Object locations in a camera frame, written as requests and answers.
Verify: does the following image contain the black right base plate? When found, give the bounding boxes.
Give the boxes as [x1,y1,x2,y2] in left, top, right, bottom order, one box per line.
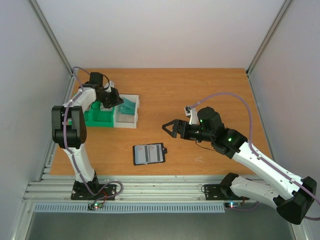
[201,184,249,201]

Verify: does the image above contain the black leather card holder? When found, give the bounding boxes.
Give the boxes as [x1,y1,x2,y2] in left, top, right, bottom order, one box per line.
[132,142,168,166]

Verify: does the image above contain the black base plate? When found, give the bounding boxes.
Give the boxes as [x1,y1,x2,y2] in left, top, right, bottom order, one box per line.
[201,184,249,201]
[70,181,117,201]

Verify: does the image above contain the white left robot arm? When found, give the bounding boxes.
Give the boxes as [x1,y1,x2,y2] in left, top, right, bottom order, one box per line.
[51,72,124,199]

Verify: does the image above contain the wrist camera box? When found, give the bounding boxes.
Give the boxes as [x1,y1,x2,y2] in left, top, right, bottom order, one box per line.
[184,106,198,125]
[104,81,115,92]

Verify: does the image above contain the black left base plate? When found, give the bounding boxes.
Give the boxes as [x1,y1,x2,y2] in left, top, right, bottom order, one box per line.
[70,181,117,201]

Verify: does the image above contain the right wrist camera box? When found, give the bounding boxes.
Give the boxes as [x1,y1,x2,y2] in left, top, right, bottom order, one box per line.
[184,106,198,125]

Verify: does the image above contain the grey slotted cable duct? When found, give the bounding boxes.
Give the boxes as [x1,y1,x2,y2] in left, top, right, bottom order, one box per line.
[33,202,225,214]

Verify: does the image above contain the green plastic bin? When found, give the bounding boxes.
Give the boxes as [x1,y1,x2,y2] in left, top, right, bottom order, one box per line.
[84,101,115,128]

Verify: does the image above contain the grey aluminium frame rail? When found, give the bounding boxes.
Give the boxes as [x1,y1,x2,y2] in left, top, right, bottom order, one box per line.
[27,0,76,76]

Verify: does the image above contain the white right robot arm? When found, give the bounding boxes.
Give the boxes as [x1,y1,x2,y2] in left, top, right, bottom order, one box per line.
[162,106,317,225]

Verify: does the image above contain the teal VIP card stack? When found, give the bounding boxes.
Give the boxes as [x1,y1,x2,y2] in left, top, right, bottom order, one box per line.
[119,105,136,116]

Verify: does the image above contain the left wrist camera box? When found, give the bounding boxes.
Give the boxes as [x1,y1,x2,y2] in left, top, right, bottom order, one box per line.
[104,81,115,92]

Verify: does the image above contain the white plastic bin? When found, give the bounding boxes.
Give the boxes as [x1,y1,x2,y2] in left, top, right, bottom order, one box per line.
[113,94,140,129]

